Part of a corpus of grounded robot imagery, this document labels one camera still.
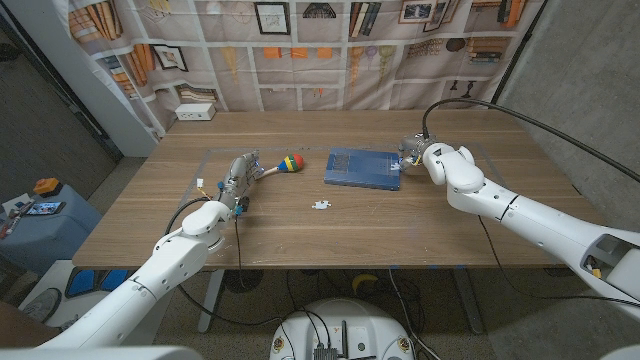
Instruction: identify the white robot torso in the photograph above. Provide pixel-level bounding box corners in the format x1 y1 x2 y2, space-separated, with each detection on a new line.
268 298 415 360

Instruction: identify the yellow curved object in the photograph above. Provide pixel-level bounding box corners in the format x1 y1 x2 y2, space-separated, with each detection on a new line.
351 273 380 294

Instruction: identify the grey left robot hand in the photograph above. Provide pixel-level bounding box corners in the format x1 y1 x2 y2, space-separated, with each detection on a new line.
217 151 266 210

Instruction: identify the black backdrop pole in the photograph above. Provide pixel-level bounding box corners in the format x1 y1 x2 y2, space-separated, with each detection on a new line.
488 0 550 110

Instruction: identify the orange and black block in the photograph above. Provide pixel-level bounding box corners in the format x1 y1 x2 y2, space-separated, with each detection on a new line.
32 177 64 198

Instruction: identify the white paper card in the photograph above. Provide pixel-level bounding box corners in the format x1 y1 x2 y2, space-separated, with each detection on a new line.
1 193 32 215

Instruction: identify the black round floor object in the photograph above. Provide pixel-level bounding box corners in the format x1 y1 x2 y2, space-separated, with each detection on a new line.
223 269 265 295

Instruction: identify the red marker pen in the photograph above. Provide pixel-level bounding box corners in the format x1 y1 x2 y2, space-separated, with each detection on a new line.
0 199 36 239

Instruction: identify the printed bookshelf backdrop cloth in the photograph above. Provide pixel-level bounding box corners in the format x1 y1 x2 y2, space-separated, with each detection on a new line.
52 0 546 146

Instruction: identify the white pillar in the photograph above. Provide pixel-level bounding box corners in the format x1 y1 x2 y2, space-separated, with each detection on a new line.
2 0 156 158

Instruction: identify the colourful striped wooden maraca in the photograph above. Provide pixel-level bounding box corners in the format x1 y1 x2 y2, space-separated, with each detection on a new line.
259 153 305 177

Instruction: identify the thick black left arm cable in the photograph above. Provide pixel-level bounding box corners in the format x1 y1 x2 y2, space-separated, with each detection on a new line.
164 197 284 326

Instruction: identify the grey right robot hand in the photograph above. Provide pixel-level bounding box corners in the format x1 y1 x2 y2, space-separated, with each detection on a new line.
397 133 437 173

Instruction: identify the black smartphone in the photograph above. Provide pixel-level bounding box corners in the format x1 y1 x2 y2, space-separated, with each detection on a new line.
25 200 67 217

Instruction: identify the white table leg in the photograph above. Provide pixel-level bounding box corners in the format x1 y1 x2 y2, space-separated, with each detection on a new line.
197 269 226 334

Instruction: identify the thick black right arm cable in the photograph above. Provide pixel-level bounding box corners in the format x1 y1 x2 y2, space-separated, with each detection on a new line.
421 98 640 184

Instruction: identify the white power outlet box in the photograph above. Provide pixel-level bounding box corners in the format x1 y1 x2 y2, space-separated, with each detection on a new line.
174 102 217 122

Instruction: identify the blue grey cabinet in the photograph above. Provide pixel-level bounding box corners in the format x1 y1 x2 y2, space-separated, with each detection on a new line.
0 184 104 276

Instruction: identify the blue flat tray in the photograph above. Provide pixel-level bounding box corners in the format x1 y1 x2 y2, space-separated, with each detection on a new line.
323 146 402 192

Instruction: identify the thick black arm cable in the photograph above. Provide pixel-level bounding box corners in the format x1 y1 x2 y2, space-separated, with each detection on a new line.
164 197 284 326
421 98 640 184

